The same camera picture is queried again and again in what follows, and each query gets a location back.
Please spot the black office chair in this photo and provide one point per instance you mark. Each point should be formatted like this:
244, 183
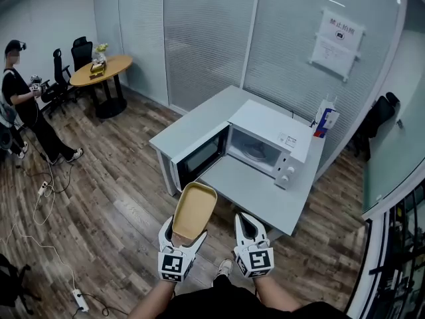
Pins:
82, 53
59, 85
378, 118

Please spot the white paper notice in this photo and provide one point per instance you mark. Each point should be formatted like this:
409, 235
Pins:
335, 42

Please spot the white microwave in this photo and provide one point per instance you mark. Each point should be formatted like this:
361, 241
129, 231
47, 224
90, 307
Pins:
265, 125

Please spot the vase with pale flowers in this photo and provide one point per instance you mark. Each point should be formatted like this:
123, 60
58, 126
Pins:
101, 51

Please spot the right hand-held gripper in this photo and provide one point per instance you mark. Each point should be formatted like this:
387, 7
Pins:
257, 260

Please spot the round wooden table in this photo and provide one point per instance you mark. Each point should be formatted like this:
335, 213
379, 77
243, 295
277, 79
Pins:
103, 70

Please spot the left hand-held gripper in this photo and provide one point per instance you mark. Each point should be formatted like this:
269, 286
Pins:
172, 265

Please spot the person's black shorts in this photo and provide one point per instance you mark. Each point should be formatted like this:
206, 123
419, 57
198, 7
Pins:
232, 302

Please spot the wooden tissue box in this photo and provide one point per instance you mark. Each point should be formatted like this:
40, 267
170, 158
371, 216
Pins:
98, 69

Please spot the person's left forearm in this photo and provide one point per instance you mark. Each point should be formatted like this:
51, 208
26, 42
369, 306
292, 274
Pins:
152, 302

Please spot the white carton with blue label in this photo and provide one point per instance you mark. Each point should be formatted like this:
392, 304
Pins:
327, 120

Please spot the black chair base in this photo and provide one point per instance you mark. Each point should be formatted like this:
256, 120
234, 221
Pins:
13, 284

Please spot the grey angled desk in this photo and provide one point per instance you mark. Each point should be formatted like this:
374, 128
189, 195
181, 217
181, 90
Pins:
252, 191

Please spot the tan food container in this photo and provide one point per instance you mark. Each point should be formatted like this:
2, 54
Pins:
196, 208

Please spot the person's white shoe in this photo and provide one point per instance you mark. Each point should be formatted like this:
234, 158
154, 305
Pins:
225, 267

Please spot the black metal door frame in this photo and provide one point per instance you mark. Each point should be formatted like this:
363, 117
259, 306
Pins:
395, 261

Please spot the person's right forearm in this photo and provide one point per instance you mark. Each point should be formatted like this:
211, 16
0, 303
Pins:
275, 294

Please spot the white power strip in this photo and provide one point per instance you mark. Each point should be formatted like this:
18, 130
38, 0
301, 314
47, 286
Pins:
80, 300
42, 188

